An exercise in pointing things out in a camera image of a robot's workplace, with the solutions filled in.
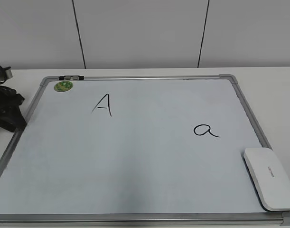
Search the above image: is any round green sticker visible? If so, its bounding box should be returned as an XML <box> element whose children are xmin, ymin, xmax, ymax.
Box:
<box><xmin>54</xmin><ymin>81</ymin><xmax>73</xmax><ymax>92</ymax></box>

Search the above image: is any white whiteboard eraser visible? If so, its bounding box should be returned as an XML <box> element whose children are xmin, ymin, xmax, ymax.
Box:
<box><xmin>243</xmin><ymin>147</ymin><xmax>290</xmax><ymax>211</ymax></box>

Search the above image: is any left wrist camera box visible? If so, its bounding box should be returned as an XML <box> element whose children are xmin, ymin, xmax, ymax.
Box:
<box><xmin>0</xmin><ymin>67</ymin><xmax>13</xmax><ymax>82</ymax></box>

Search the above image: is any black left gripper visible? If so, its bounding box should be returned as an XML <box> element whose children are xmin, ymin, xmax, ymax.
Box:
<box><xmin>0</xmin><ymin>85</ymin><xmax>27</xmax><ymax>132</ymax></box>

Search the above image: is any black and silver frame clip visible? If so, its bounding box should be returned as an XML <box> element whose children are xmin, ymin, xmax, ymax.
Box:
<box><xmin>58</xmin><ymin>76</ymin><xmax>84</xmax><ymax>81</ymax></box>

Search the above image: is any white whiteboard with grey frame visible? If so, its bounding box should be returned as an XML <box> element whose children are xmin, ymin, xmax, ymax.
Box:
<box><xmin>0</xmin><ymin>75</ymin><xmax>290</xmax><ymax>226</ymax></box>

